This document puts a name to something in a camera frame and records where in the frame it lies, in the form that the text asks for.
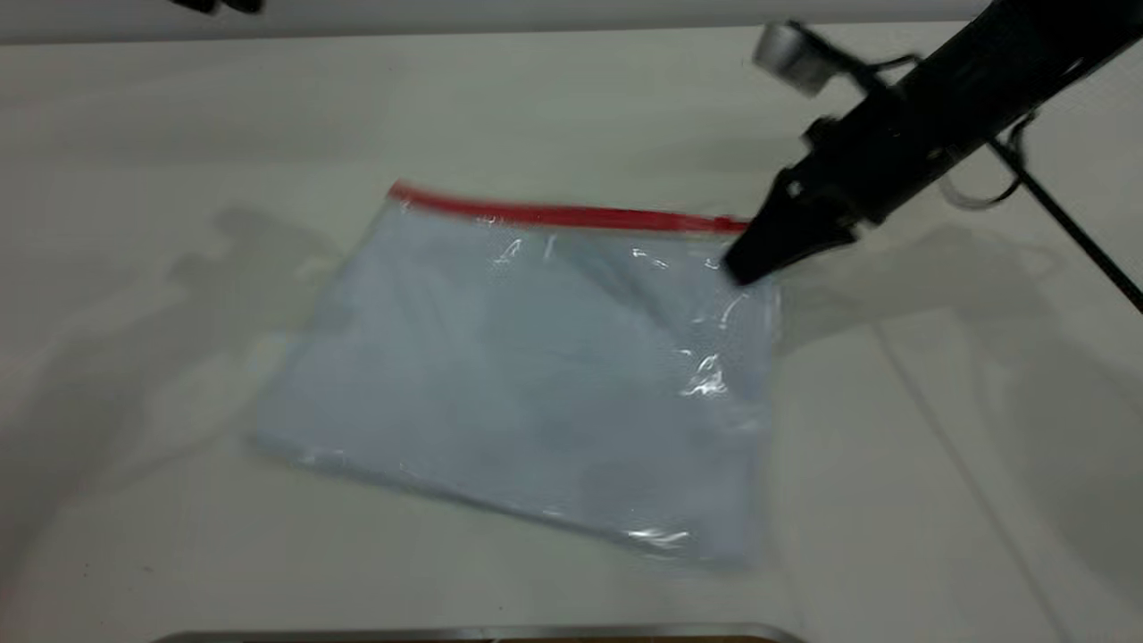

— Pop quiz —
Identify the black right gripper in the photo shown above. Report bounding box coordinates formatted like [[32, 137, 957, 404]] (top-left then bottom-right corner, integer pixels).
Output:
[[723, 85, 949, 287]]

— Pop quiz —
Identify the clear plastic zip bag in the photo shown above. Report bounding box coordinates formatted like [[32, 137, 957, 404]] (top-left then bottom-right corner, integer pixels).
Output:
[[250, 179, 784, 570]]

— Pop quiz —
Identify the silver metal edge strip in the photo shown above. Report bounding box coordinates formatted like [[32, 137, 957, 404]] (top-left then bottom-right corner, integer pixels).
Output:
[[152, 622, 809, 643]]

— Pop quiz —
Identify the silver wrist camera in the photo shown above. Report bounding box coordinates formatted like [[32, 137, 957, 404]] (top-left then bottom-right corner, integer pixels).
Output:
[[753, 22, 838, 97]]

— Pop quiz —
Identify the thin black looped cable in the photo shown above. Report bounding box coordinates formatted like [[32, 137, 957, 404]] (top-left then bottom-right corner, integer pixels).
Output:
[[936, 112, 1037, 212]]

